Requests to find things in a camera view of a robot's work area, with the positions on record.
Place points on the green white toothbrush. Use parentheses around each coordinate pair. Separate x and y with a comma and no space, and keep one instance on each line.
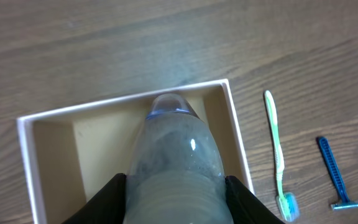
(286,201)

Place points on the pink open cardboard box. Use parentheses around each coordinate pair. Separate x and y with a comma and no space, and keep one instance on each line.
(70,153)

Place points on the clear foam soap pump bottle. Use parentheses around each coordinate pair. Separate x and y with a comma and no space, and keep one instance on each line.
(176,174)

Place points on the blue disposable razor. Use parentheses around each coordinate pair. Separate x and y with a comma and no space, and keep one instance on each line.
(336,177)

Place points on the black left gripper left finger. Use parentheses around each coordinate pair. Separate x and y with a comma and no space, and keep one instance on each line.
(107,206)

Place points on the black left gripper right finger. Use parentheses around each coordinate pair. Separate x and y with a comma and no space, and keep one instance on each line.
(244,206)

